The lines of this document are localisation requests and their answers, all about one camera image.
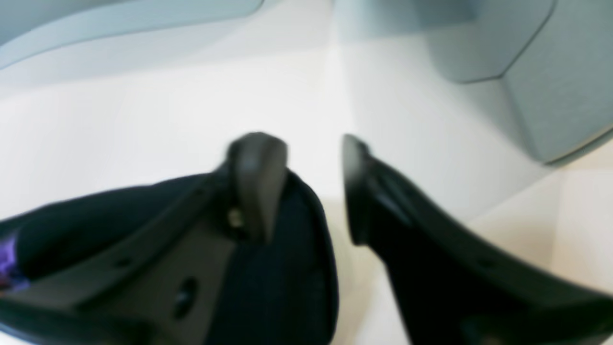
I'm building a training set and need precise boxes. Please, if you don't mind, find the black graphic t-shirt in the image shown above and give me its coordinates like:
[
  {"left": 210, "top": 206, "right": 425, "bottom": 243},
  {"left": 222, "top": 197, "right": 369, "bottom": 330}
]
[{"left": 1, "top": 171, "right": 339, "bottom": 345}]

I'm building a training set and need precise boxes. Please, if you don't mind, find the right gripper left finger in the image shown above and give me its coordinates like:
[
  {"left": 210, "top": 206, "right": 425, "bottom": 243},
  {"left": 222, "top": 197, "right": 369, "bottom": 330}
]
[{"left": 1, "top": 133, "right": 288, "bottom": 345}]

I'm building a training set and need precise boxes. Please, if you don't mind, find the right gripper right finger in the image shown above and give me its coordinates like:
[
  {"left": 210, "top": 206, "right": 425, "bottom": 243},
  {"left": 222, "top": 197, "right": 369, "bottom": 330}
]
[{"left": 342, "top": 135, "right": 613, "bottom": 345}]

